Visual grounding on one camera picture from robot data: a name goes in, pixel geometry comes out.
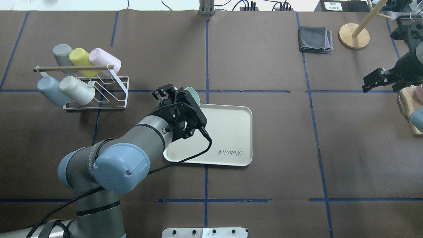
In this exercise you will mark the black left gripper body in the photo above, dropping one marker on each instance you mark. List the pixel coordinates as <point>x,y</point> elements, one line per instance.
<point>161,112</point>

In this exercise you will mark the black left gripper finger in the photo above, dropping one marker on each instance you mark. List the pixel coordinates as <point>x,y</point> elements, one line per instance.
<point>189,100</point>
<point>168,94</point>

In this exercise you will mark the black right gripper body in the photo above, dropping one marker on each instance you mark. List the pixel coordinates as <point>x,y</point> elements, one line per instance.
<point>407,70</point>

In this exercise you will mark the beige rabbit serving tray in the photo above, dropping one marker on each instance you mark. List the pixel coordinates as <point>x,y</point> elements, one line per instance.
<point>230,128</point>

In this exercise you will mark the green cup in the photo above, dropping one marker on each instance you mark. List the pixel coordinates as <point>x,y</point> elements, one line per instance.
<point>194,94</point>

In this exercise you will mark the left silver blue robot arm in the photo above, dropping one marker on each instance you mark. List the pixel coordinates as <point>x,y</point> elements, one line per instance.
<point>99,174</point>

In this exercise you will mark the pink cup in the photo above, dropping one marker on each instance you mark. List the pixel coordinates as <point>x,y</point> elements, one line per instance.
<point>100,57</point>

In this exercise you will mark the beige cup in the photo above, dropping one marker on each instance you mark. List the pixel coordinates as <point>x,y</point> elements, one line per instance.
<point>77,90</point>

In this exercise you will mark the yellow cup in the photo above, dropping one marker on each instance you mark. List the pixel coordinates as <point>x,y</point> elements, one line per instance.
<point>80,57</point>

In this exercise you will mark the grey cup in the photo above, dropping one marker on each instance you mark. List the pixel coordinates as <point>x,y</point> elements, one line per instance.
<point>61,54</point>

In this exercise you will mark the blue cup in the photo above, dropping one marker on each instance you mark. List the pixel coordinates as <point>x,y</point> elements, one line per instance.
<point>49,87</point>

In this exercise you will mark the wooden cutting board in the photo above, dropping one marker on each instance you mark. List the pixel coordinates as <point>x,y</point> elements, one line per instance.
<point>410,104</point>

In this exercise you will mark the wooden mug tree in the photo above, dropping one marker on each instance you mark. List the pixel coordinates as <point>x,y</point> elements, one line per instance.
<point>355,36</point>

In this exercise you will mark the folded grey cloth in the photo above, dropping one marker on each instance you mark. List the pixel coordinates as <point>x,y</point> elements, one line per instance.
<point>314,39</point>

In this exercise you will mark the black label box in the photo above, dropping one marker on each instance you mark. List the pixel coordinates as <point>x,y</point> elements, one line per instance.
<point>342,6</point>

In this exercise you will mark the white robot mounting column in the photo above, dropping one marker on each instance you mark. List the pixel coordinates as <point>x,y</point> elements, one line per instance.
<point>206,232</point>

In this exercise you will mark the white wire cup rack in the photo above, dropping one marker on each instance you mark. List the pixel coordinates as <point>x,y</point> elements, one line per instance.
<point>111,92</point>

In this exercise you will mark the aluminium frame post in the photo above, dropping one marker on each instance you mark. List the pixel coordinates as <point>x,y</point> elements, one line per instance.
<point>206,7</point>

